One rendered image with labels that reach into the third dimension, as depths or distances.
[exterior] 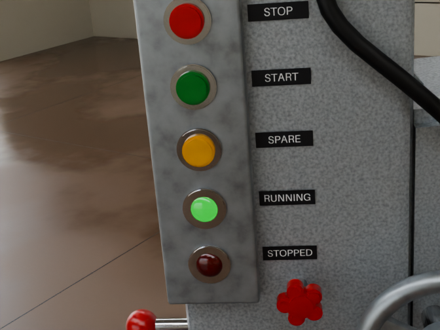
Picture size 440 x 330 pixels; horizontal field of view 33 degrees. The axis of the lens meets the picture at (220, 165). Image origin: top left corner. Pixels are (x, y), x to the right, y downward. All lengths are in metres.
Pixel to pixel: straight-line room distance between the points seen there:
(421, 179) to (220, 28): 0.21
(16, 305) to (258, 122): 2.76
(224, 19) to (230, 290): 0.23
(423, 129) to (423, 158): 0.03
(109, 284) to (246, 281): 2.69
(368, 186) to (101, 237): 3.20
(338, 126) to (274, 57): 0.07
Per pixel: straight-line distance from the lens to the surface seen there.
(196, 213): 0.60
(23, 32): 8.91
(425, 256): 0.66
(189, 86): 0.56
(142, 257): 3.50
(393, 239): 0.63
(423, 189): 0.63
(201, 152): 0.58
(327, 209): 0.62
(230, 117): 0.57
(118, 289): 3.26
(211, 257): 0.62
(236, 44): 0.56
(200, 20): 0.55
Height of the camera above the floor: 1.56
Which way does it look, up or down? 20 degrees down
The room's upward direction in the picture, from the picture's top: 5 degrees counter-clockwise
